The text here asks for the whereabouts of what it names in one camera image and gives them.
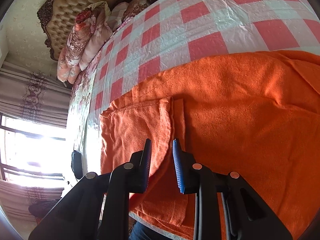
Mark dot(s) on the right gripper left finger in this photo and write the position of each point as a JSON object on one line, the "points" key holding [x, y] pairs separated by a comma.
{"points": [[97, 207]]}

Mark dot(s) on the orange pants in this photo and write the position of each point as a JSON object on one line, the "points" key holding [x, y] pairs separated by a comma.
{"points": [[253, 113]]}

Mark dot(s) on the red white checkered plastic sheet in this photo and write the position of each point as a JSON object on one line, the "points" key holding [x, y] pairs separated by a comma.
{"points": [[171, 33]]}

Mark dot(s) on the folded floral quilt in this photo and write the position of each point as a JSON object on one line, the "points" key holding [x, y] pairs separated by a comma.
{"points": [[89, 33]]}

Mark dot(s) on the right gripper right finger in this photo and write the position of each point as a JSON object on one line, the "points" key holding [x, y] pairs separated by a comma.
{"points": [[225, 205]]}

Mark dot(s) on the person's blue jeans legs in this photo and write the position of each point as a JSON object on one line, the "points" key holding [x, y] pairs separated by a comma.
{"points": [[141, 232]]}

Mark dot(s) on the patterned curtain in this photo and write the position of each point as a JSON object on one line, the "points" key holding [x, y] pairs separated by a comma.
{"points": [[33, 97]]}

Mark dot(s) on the floral bed sheet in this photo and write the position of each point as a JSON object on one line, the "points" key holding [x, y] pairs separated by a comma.
{"points": [[80, 105]]}

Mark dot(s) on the tufted beige headboard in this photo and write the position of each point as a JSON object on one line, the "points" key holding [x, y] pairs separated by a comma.
{"points": [[57, 18]]}

